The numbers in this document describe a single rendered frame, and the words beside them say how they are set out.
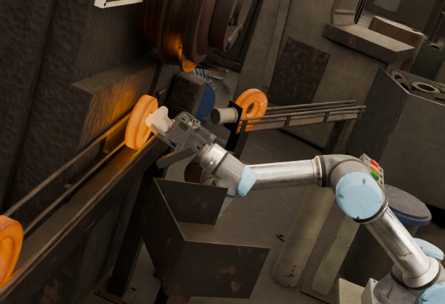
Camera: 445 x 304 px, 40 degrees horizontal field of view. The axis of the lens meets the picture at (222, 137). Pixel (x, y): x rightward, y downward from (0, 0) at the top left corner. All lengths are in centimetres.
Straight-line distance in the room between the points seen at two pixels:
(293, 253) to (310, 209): 22
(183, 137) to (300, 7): 295
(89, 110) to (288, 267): 143
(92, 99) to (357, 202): 75
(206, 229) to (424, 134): 249
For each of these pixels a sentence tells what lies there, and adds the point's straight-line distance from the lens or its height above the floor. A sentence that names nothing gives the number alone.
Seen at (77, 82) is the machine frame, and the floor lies 87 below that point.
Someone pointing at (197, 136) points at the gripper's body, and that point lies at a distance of 163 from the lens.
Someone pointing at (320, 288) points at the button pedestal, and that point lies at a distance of 271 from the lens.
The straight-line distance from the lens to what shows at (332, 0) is 441.
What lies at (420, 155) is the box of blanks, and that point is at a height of 40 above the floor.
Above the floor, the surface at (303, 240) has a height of 24.
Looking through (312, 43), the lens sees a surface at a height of 71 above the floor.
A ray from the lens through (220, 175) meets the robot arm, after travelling 163.
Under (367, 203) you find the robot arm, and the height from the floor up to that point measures 76.
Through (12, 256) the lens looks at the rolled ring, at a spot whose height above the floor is 65.
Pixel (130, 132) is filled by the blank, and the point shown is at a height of 74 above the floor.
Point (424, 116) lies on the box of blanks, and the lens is 381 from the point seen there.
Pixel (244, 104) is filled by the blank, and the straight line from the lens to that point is 225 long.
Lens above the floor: 133
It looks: 19 degrees down
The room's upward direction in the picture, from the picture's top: 20 degrees clockwise
